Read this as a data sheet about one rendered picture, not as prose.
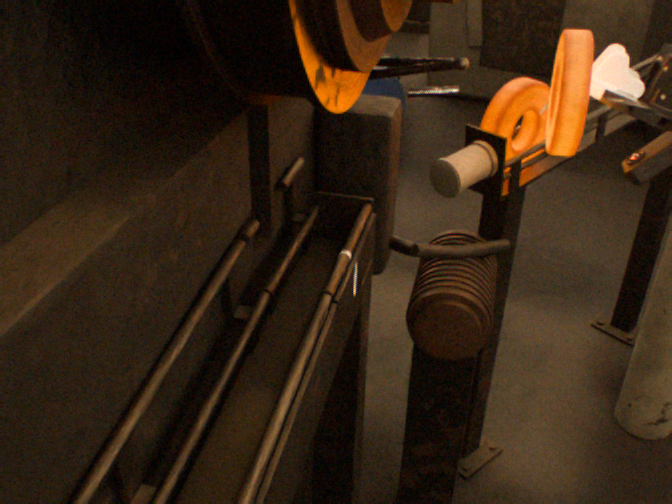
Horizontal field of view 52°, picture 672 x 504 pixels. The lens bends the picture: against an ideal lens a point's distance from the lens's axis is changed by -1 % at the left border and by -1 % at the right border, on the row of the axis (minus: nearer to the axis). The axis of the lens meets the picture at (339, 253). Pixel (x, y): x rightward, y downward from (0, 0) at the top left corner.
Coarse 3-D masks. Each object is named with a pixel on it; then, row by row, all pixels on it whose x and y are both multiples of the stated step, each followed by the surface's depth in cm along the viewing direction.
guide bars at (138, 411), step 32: (288, 192) 80; (256, 224) 68; (224, 256) 63; (288, 256) 74; (224, 288) 64; (192, 320) 56; (256, 320) 65; (160, 384) 51; (224, 384) 58; (128, 416) 48; (128, 448) 48; (192, 448) 53; (96, 480) 44; (128, 480) 48
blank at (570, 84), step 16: (576, 32) 82; (560, 48) 85; (576, 48) 80; (592, 48) 80; (560, 64) 83; (576, 64) 79; (592, 64) 79; (560, 80) 81; (576, 80) 79; (560, 96) 80; (576, 96) 79; (560, 112) 80; (576, 112) 80; (560, 128) 81; (576, 128) 81; (560, 144) 83; (576, 144) 83
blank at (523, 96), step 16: (512, 80) 105; (528, 80) 105; (496, 96) 104; (512, 96) 102; (528, 96) 104; (544, 96) 107; (496, 112) 103; (512, 112) 103; (528, 112) 109; (544, 112) 109; (496, 128) 103; (512, 128) 105; (528, 128) 111; (544, 128) 111; (512, 144) 111; (528, 144) 110
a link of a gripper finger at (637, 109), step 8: (608, 96) 82; (616, 96) 82; (608, 104) 82; (616, 104) 82; (624, 104) 81; (632, 104) 81; (640, 104) 81; (624, 112) 82; (632, 112) 81; (640, 112) 81; (648, 112) 81; (648, 120) 81; (656, 120) 81
